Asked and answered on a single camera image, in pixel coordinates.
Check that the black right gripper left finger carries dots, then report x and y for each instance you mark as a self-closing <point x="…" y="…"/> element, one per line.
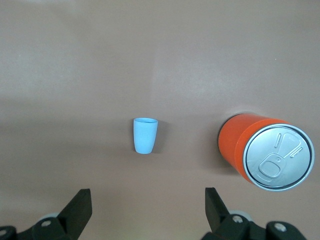
<point x="77" y="212"/>

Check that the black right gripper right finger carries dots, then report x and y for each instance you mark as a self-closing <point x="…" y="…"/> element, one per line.
<point x="216" y="212"/>

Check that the light blue plastic cup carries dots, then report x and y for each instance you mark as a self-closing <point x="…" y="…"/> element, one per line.
<point x="145" y="137"/>

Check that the orange can with silver lid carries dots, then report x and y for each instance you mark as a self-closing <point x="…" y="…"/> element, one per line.
<point x="230" y="140"/>

